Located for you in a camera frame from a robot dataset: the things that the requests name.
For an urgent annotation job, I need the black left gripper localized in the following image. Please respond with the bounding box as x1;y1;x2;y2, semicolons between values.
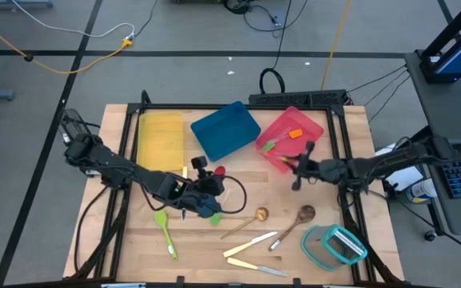
178;174;226;219

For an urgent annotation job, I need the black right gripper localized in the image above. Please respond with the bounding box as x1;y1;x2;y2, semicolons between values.
291;154;331;191

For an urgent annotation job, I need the orange clear-handled mini spatula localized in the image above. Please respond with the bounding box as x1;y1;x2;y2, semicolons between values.
272;128;304;145

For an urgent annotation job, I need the cream-handled table knife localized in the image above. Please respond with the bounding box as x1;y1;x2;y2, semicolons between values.
226;257;288;278
181;165;189;221
222;230;279;258

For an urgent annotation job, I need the brown wooden spoon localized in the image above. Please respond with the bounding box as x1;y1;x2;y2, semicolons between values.
268;204;317;252

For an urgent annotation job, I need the gold metal spoon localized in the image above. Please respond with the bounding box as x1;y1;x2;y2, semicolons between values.
219;206;271;240

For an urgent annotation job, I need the pink plastic bin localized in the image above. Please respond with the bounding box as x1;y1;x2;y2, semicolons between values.
255;106;326;174

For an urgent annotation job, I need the long green silicone spatula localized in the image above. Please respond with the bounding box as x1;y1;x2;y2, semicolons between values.
154;209;178;262

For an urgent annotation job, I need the black power strip box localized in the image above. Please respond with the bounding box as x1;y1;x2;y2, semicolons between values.
248;89;348;108

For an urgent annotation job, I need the blue plastic bin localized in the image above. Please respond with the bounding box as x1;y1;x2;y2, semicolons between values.
190;100;262;163

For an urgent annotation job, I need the yellow plastic bin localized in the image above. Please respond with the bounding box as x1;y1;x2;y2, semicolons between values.
136;110;186;173

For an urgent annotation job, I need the teal framed container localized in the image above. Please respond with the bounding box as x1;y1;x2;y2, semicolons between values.
301;223;369;273

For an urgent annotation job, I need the white paper sheet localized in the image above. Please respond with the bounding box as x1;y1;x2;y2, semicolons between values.
373;142;427;192

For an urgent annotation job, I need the white plastic bottle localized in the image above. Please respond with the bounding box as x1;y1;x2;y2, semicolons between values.
405;178;439;204

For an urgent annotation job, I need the grey side desk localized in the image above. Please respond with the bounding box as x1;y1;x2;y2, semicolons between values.
404;50;461;237

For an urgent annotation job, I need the black monitor stand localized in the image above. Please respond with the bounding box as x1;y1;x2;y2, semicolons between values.
419;0;461;83

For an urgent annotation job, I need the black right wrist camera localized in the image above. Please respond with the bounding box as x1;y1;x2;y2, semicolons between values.
304;140;317;161

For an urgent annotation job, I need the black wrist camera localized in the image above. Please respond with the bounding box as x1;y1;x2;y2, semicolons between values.
190;156;209;179
304;140;317;161

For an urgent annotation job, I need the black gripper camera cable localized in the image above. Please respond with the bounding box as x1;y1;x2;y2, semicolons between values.
218;174;248;215

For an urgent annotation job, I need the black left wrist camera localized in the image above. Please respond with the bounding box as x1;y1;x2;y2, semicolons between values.
190;156;209;179

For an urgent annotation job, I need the black hanging cable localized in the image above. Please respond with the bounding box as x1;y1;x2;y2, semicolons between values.
259;0;294;95

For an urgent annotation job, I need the black aluminium table frame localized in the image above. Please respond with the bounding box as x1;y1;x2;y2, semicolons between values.
72;90;403;287

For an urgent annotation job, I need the yellow hanging cable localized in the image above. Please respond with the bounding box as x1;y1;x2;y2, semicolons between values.
320;0;354;91

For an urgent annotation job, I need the black tangled floor cable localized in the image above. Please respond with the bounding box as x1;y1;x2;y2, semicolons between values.
224;0;310;39

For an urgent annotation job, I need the yellow floor extension cable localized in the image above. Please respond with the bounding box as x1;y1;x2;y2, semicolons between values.
0;11;134;75

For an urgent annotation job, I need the white floor cable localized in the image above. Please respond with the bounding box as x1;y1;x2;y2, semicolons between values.
10;0;136;40

